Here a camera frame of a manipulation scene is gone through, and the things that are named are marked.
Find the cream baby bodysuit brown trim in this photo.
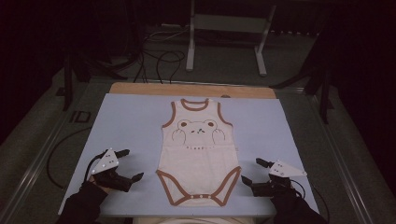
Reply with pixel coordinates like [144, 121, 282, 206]
[155, 97, 243, 207]

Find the looped black cable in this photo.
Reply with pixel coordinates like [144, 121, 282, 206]
[155, 50, 187, 85]

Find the left hand-held gripper black cable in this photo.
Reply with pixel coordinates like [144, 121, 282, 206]
[83, 149, 108, 185]

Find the hand-held gripper black cable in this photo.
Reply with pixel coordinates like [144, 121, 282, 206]
[83, 149, 108, 185]
[289, 178, 331, 224]

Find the right hand-held gripper black cable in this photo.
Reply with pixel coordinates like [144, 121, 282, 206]
[289, 178, 331, 224]

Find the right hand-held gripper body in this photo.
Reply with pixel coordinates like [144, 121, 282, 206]
[250, 160, 308, 198]

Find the black floor cable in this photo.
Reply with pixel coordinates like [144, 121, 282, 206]
[46, 125, 93, 190]

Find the aluminium floor rail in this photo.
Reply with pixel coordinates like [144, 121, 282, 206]
[0, 102, 78, 224]
[306, 92, 376, 224]

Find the person's left hand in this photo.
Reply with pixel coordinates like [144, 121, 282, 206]
[88, 175, 115, 195]

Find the light blue mat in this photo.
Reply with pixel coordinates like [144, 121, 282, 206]
[58, 92, 320, 217]

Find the white metal stand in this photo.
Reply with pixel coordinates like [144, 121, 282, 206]
[185, 0, 277, 77]

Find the black tripod stand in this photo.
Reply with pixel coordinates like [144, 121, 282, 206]
[55, 50, 129, 113]
[270, 31, 336, 125]

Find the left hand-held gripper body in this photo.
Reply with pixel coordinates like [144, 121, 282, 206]
[91, 148, 134, 192]

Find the grey cable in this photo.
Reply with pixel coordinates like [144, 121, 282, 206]
[143, 26, 191, 44]

